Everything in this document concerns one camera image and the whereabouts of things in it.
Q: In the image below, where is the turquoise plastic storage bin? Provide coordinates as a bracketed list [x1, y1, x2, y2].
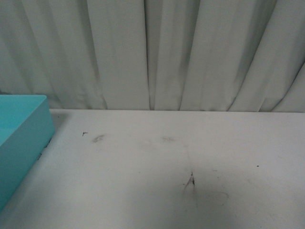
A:
[0, 95, 55, 208]

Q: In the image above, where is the white pleated curtain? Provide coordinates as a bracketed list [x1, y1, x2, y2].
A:
[0, 0, 305, 112]

